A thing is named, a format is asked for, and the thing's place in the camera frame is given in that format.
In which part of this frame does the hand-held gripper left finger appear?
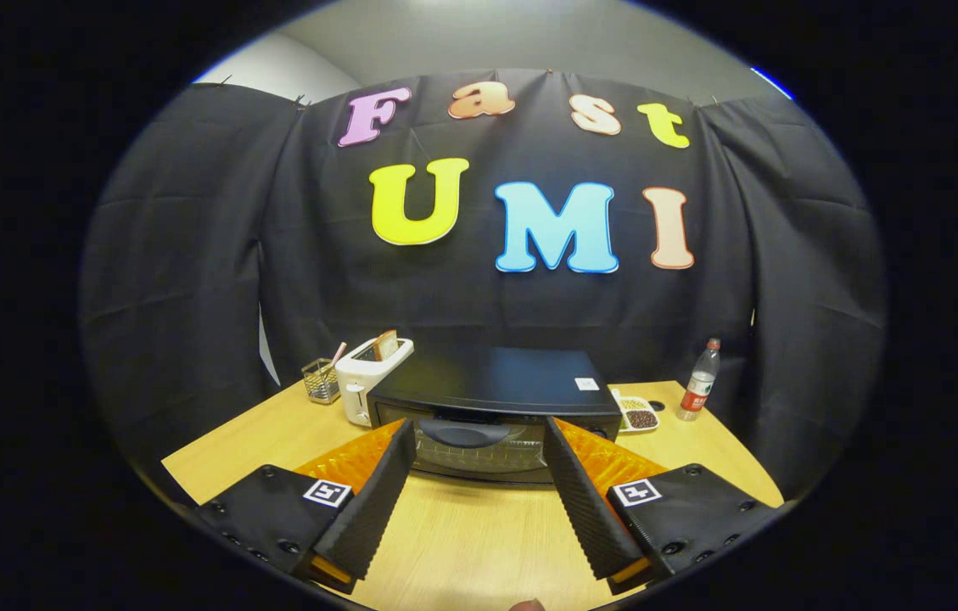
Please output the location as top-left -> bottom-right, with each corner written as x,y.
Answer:
194,418 -> 417,595

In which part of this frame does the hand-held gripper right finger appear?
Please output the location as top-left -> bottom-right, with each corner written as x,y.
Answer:
544,416 -> 776,597

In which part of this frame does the black toaster oven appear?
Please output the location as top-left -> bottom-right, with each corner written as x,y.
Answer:
367,346 -> 624,486

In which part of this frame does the white toaster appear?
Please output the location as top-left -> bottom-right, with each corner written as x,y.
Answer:
335,337 -> 415,428

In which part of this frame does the white divided dish with beans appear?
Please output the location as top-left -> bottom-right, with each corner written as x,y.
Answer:
610,388 -> 661,434

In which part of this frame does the clear water bottle red label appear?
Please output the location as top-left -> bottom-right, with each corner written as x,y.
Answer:
676,338 -> 722,423

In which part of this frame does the wire mesh holder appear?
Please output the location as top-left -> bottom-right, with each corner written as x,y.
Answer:
301,357 -> 341,405

